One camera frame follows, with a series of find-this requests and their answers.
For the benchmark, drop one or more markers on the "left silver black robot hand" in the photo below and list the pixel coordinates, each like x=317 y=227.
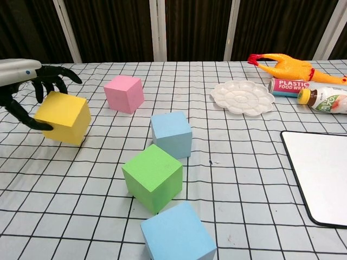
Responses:
x=19 y=71

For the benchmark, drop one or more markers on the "yellow foam cube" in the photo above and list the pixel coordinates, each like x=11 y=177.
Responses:
x=67 y=119

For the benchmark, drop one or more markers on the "green foam cube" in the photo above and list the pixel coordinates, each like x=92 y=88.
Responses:
x=151 y=178

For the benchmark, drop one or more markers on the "pink foam cube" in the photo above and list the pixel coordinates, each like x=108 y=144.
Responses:
x=123 y=94

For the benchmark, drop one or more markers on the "white black grid tablecloth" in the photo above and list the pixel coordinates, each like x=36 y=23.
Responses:
x=81 y=203

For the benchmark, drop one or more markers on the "dark brown curtain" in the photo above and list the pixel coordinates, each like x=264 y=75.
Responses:
x=198 y=27

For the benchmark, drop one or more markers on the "white flower paint palette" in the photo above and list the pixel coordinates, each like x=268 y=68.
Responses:
x=241 y=98

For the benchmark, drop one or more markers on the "plastic food wrap box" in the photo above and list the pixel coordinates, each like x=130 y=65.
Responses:
x=284 y=86

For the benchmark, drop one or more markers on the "yellow rubber chicken toy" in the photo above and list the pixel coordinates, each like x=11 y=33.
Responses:
x=290 y=67

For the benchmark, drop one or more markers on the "white bottle with yellow cap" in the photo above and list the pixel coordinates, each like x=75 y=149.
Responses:
x=330 y=101

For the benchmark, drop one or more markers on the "white board with black rim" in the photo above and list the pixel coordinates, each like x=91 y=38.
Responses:
x=325 y=176

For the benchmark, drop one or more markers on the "white metal frame post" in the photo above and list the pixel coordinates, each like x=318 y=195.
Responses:
x=231 y=29
x=67 y=29
x=329 y=29
x=157 y=29

